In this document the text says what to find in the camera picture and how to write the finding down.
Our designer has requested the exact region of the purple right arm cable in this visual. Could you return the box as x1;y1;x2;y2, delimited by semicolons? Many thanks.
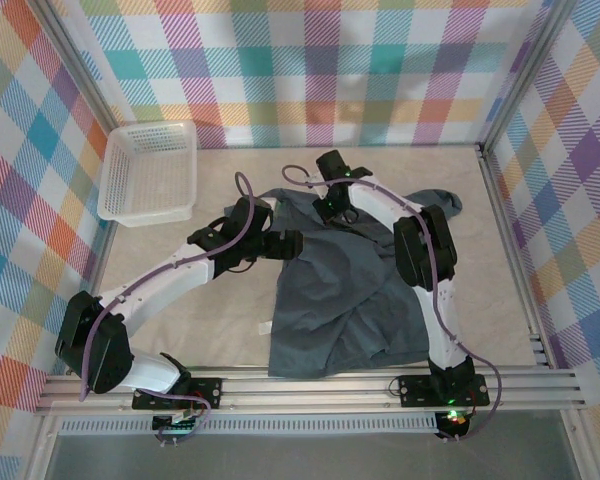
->
282;163;505;444

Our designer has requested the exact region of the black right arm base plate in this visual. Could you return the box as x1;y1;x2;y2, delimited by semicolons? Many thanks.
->
397;373;490;407

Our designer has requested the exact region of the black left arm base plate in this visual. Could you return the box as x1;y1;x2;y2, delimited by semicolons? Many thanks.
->
132;377;224;411

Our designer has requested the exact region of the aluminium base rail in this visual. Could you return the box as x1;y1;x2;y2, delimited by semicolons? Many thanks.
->
34;366;589;416

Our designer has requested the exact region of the grey slotted cable duct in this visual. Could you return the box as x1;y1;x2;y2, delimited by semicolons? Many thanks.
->
57;412;441;436

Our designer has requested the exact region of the grey t-shirt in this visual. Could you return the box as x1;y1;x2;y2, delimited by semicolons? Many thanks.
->
223;187;465;380

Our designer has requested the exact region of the aluminium frame leg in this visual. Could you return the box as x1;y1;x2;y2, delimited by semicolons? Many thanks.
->
559;410;597;480
23;413;64;480

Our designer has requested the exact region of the white perforated plastic basket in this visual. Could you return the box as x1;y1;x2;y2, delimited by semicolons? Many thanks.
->
96;120;200;229

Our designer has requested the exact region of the small controller circuit board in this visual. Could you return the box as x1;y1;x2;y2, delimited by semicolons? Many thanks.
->
152;412;204;437
437;409;470;437

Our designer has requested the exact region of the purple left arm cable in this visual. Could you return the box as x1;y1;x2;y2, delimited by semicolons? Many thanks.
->
79;172;276;446

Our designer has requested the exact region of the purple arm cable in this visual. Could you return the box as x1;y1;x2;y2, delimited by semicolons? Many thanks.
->
79;172;276;446
282;163;505;444

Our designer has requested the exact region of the aluminium frame post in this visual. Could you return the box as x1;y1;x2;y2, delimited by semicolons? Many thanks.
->
29;0;121;134
477;0;579;154

